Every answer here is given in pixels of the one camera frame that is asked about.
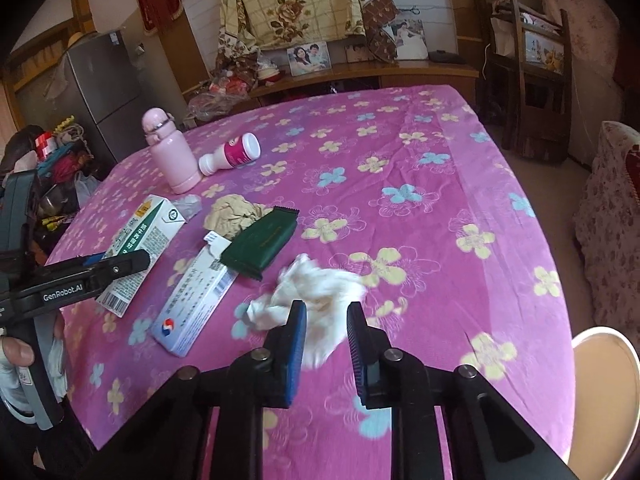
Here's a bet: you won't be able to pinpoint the white milk carton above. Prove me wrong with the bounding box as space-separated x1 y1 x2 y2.
95 194 188 318

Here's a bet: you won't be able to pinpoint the grey refrigerator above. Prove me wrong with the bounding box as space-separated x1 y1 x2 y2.
59 29 151 165

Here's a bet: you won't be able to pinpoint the yellow floral cloth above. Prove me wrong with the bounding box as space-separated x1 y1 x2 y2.
216 0 401 73

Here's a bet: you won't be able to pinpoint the white blue medicine box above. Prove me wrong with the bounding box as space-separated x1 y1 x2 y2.
151 231 240 358

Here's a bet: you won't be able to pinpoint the wedding photo frame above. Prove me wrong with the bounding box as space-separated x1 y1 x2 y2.
382 19 430 61

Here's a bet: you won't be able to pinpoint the pink thermos bottle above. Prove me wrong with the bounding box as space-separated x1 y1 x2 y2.
141 107 200 194

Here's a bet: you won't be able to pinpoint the crumpled plastic wrapper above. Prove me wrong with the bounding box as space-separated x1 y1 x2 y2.
172 195 203 221

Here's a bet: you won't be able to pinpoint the white plastic bag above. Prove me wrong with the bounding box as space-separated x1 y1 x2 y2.
75 171 101 206

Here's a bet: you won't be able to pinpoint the green snack packet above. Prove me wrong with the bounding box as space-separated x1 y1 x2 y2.
220 206 299 282

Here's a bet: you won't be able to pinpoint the couple photo frame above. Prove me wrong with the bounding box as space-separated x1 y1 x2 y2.
286 41 332 77

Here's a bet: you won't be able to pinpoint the pile of clothes and bags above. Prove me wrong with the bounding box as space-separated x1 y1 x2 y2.
0 115 108 241

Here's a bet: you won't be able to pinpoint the dark wooden chair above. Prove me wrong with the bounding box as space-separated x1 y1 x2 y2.
475 0 573 165

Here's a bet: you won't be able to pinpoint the white tissue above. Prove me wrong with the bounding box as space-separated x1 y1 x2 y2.
245 253 367 368

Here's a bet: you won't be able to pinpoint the crumpled beige paper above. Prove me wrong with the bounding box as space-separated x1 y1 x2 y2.
202 194 273 240

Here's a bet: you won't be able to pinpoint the person's left hand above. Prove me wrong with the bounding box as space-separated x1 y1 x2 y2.
0 336 35 416

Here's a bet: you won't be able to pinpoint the white yogurt bottle pink label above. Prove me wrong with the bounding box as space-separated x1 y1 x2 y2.
198 132 262 177

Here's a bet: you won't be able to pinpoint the sofa with floral cover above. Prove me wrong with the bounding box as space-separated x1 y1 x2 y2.
572 121 640 331

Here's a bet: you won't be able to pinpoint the wooden cabinet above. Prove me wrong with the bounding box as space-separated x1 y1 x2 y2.
182 57 481 111

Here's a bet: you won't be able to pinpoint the clear plastic bags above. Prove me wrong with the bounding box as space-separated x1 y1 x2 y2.
187 72 251 121

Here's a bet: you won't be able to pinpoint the pink floral tablecloth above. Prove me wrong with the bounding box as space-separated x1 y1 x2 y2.
44 84 576 480

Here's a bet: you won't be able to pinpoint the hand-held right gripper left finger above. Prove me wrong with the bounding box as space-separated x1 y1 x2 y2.
85 300 308 480

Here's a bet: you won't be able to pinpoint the straw hat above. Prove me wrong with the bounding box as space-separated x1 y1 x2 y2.
66 31 98 51

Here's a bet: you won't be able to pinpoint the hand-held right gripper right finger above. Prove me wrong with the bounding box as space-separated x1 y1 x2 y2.
346 301 583 480

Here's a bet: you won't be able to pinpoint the floral covered mattress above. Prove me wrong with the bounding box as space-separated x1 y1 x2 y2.
532 0 623 68

